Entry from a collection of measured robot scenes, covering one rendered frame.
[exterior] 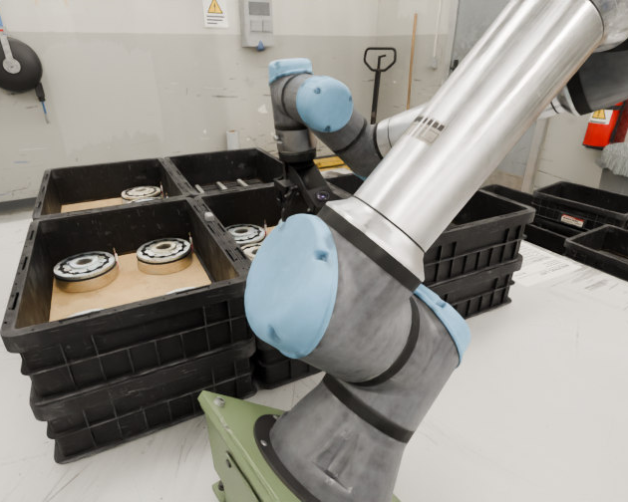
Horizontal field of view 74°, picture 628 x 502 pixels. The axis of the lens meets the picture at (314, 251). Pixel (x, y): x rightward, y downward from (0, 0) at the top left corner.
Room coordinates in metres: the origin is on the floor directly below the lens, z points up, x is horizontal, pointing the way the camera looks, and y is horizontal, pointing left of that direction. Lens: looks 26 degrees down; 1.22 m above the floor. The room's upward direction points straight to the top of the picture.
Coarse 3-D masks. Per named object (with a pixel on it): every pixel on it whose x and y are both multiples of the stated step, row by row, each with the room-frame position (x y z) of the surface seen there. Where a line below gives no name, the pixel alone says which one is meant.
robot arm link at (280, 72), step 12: (276, 60) 0.77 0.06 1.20; (288, 60) 0.75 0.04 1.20; (300, 60) 0.74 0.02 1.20; (276, 72) 0.73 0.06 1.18; (288, 72) 0.73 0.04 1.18; (300, 72) 0.73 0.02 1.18; (312, 72) 0.76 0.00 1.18; (276, 84) 0.74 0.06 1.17; (276, 96) 0.73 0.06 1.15; (276, 108) 0.74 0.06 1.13; (276, 120) 0.75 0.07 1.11; (288, 120) 0.73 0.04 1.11
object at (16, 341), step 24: (72, 216) 0.74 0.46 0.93; (216, 240) 0.63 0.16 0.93; (24, 264) 0.55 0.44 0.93; (240, 264) 0.54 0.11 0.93; (24, 288) 0.48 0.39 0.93; (192, 288) 0.48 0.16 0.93; (216, 288) 0.48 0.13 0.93; (240, 288) 0.49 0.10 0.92; (96, 312) 0.42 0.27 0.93; (120, 312) 0.42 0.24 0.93; (144, 312) 0.43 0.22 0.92; (168, 312) 0.45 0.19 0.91; (24, 336) 0.38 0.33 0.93; (48, 336) 0.39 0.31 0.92; (72, 336) 0.40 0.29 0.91
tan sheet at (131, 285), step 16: (128, 256) 0.77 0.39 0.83; (192, 256) 0.77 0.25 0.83; (128, 272) 0.70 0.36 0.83; (176, 272) 0.70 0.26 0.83; (192, 272) 0.70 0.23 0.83; (112, 288) 0.64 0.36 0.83; (128, 288) 0.64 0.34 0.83; (144, 288) 0.64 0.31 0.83; (160, 288) 0.64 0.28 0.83; (176, 288) 0.64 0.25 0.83; (64, 304) 0.59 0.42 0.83; (80, 304) 0.59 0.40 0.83; (96, 304) 0.59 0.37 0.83; (112, 304) 0.59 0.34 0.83
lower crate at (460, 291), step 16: (480, 272) 0.72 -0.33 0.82; (496, 272) 0.73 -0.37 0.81; (512, 272) 0.76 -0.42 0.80; (432, 288) 0.66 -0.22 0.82; (448, 288) 0.67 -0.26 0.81; (464, 288) 0.71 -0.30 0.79; (480, 288) 0.73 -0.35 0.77; (496, 288) 0.75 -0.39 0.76; (464, 304) 0.71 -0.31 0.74; (480, 304) 0.73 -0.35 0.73; (496, 304) 0.76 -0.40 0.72
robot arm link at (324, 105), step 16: (304, 80) 0.67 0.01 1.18; (320, 80) 0.64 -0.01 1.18; (336, 80) 0.64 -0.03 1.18; (288, 96) 0.68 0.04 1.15; (304, 96) 0.63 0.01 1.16; (320, 96) 0.62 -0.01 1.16; (336, 96) 0.63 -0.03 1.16; (288, 112) 0.70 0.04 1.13; (304, 112) 0.63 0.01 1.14; (320, 112) 0.62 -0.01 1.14; (336, 112) 0.63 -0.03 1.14; (352, 112) 0.64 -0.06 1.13; (320, 128) 0.62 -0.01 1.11; (336, 128) 0.63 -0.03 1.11; (352, 128) 0.66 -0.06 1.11; (336, 144) 0.67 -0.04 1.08
